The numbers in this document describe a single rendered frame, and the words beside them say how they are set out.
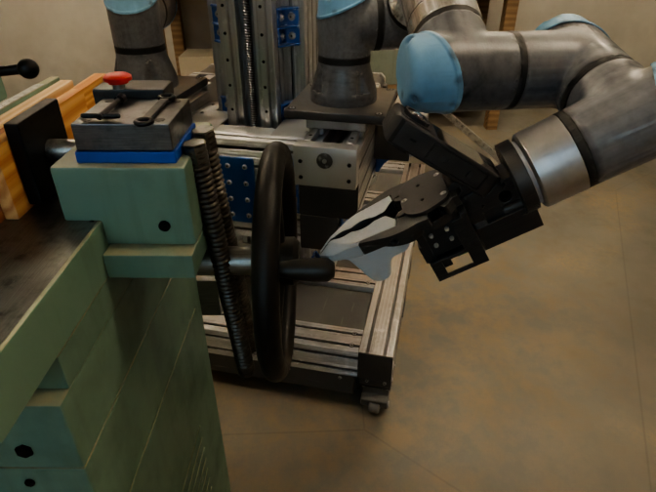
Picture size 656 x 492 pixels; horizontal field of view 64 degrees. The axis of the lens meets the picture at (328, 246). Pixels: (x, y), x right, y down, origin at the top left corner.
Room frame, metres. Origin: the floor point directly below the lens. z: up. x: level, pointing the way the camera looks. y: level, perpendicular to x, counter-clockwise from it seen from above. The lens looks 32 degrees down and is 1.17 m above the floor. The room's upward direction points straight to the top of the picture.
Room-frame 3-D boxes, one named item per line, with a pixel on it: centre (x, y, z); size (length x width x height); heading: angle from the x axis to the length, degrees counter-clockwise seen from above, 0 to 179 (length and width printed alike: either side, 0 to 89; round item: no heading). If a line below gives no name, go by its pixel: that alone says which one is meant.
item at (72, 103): (0.58, 0.33, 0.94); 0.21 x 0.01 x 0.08; 179
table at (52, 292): (0.55, 0.29, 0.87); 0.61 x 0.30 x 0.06; 179
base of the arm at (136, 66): (1.31, 0.45, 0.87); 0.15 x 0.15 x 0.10
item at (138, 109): (0.55, 0.21, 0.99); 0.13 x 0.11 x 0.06; 179
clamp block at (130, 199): (0.55, 0.21, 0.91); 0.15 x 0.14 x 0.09; 179
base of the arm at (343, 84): (1.20, -0.04, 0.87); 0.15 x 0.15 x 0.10
